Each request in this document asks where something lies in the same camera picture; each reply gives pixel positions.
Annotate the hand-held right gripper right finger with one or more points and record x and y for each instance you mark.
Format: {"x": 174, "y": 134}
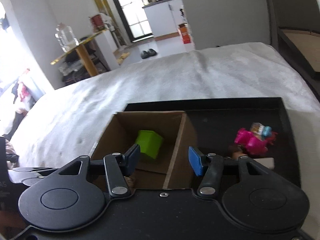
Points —
{"x": 195, "y": 161}

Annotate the white kitchen cabinet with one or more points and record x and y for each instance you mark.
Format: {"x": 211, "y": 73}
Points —
{"x": 162, "y": 17}

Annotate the clear glass bottle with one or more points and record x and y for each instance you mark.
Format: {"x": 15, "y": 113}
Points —
{"x": 66, "y": 38}

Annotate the black tray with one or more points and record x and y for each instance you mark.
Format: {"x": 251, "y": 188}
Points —
{"x": 225, "y": 115}

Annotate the black-framed glass door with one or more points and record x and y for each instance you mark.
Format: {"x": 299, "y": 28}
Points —
{"x": 135, "y": 12}

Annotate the white cloth item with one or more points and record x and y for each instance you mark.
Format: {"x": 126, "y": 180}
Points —
{"x": 107, "y": 18}

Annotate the pile of clothes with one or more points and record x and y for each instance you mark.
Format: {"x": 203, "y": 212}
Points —
{"x": 21, "y": 90}

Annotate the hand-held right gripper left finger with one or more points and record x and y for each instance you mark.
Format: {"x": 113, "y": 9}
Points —
{"x": 133, "y": 158}

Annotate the teal toy figure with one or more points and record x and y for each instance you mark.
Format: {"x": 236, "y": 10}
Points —
{"x": 262, "y": 129}

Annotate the red box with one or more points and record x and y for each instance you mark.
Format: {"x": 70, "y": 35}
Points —
{"x": 97, "y": 21}

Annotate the pink toy figure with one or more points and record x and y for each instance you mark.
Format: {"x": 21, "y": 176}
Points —
{"x": 250, "y": 142}

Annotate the orange cardboard box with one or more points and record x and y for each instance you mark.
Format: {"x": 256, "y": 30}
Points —
{"x": 185, "y": 33}

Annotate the black slipper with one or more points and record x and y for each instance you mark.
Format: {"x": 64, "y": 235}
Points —
{"x": 152, "y": 52}
{"x": 145, "y": 54}

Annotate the brown cardboard box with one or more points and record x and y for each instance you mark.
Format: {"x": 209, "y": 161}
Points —
{"x": 150, "y": 122}

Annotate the dark bag under table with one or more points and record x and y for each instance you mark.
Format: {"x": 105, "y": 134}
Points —
{"x": 72, "y": 67}

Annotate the gold-rimmed side table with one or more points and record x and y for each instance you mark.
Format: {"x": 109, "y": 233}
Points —
{"x": 85, "y": 55}

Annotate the green toy block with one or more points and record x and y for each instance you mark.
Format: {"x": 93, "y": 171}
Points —
{"x": 148, "y": 142}

